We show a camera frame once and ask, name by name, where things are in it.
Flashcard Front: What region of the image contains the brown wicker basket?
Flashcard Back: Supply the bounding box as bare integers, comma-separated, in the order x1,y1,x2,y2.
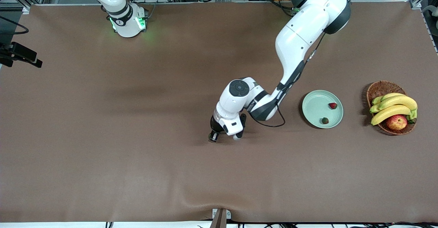
366,81,417,135

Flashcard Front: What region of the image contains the metal bracket with bar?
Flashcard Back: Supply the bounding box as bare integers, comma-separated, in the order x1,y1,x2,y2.
209,208,232,228

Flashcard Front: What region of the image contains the brown table mat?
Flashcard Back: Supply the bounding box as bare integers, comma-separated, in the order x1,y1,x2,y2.
0,1,438,223

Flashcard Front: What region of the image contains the red yellow apple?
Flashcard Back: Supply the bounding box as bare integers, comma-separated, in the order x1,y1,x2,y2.
386,115,408,131

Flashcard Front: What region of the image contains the yellow banana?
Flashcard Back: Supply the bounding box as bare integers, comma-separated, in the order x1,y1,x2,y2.
372,93,407,106
370,95,418,114
371,105,418,126

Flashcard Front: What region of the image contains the light green round plate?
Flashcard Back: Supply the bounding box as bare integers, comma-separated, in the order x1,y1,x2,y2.
302,90,344,129

